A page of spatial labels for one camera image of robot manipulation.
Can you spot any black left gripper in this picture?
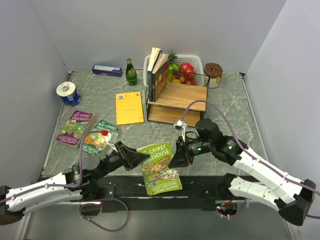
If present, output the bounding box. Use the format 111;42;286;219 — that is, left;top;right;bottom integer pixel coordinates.
94;140;150;180

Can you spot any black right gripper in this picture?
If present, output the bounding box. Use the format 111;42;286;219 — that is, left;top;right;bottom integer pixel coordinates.
168;135;214;168

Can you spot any green 65-storey treehouse book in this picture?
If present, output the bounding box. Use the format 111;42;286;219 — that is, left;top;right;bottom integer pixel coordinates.
137;142;183;196

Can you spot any green 104-storey treehouse book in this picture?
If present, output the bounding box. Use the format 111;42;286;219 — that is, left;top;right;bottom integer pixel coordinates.
82;119;120;158

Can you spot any purple 117-storey treehouse book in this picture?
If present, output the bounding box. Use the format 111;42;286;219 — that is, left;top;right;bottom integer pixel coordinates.
55;110;95;148

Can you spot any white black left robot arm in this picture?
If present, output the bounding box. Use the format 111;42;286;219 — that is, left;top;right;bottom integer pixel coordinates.
0;141;149;226

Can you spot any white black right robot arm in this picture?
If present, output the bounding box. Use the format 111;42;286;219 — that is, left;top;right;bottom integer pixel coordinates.
169;118;316;226

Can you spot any yellow book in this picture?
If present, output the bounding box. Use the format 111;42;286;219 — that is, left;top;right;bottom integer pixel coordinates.
115;91;144;125

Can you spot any wooden two-tier shelf rack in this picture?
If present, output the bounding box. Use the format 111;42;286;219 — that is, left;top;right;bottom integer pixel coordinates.
146;74;210;127

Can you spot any blue tin can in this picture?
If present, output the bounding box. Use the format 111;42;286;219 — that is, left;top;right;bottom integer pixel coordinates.
60;91;82;107

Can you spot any green glass bottle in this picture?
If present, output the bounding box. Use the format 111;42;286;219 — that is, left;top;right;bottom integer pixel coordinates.
125;58;138;86

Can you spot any purple rectangular box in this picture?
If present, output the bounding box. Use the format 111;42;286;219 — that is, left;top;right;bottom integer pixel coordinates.
91;64;123;77

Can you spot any toy dragon fruit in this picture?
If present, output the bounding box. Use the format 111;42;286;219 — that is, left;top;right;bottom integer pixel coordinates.
179;62;195;81

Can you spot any toy green apple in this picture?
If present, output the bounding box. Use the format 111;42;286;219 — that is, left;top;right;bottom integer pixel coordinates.
167;63;180;75

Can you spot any jar with brown lid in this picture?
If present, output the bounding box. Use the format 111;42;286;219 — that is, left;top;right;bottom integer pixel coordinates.
203;62;223;89

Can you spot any white plastic fruit basket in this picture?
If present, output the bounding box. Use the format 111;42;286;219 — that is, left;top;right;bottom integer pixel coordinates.
142;54;206;87

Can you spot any toy pineapple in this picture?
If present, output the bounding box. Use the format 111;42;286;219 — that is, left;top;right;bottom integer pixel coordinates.
167;50;178;65

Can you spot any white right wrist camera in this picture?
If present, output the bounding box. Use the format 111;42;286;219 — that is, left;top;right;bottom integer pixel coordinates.
173;120;187;142

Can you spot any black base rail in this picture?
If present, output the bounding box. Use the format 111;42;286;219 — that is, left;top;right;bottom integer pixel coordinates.
82;176;243;216

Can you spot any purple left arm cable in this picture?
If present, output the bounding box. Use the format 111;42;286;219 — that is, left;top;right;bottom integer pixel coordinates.
0;128;129;232

